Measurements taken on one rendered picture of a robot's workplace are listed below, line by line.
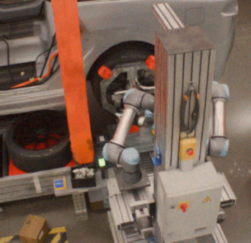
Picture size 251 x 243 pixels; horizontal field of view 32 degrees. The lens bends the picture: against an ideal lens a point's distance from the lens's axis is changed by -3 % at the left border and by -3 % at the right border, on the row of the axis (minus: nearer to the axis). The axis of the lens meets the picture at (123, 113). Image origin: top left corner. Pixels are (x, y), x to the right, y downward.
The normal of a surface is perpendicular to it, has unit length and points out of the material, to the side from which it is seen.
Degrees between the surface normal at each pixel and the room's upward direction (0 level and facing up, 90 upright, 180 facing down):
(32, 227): 0
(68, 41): 90
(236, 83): 0
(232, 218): 0
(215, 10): 90
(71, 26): 90
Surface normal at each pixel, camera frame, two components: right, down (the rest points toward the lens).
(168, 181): -0.04, -0.77
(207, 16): 0.21, 0.61
